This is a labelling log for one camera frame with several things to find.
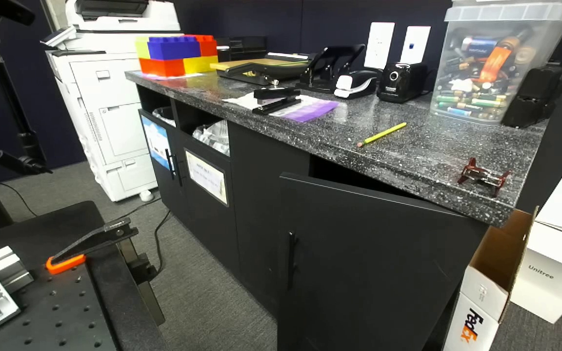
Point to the yellow crayon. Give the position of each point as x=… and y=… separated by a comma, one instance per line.
x=383, y=133

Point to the purple paper sheet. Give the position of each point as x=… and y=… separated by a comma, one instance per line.
x=312, y=110

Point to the white bin liner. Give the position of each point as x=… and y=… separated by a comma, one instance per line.
x=165, y=115
x=212, y=136

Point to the black door with white label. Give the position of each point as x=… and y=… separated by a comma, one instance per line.
x=208, y=204

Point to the white paper sheet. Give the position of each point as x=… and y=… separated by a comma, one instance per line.
x=243, y=101

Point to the white and black stapler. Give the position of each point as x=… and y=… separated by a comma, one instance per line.
x=356, y=84

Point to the black hole punch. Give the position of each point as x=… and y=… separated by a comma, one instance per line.
x=327, y=66

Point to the black door with blue label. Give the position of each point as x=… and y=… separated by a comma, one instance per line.
x=156, y=161

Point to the black cabinet door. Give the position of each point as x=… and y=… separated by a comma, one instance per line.
x=373, y=263

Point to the black paper tray stack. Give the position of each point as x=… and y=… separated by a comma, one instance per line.
x=242, y=48

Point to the yellow toy building block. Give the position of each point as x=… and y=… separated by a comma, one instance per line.
x=200, y=64

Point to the red toy building block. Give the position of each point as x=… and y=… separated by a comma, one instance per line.
x=208, y=46

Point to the black electric pencil sharpener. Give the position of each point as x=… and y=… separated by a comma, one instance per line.
x=400, y=82

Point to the orange toy building block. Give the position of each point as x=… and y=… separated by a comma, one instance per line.
x=161, y=67

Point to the blue toy building block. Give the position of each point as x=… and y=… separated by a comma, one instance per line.
x=173, y=48

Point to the white office printer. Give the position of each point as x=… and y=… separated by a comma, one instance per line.
x=110, y=112

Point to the lime toy building block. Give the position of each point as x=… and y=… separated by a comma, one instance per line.
x=141, y=48

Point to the black clamp with orange grip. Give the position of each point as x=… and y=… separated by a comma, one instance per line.
x=90, y=240

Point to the red staple remover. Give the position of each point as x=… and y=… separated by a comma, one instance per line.
x=483, y=175

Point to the heap of batteries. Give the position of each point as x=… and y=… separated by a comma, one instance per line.
x=476, y=83

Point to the open cardboard shipping box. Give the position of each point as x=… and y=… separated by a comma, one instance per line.
x=491, y=292

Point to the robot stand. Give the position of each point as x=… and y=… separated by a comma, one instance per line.
x=56, y=312

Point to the clear plastic bin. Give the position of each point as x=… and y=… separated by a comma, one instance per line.
x=493, y=19

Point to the black desk appliance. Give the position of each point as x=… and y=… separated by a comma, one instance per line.
x=534, y=97

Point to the white carton box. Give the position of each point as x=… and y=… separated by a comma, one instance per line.
x=556, y=253

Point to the white wall socket plate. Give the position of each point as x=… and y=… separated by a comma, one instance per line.
x=379, y=45

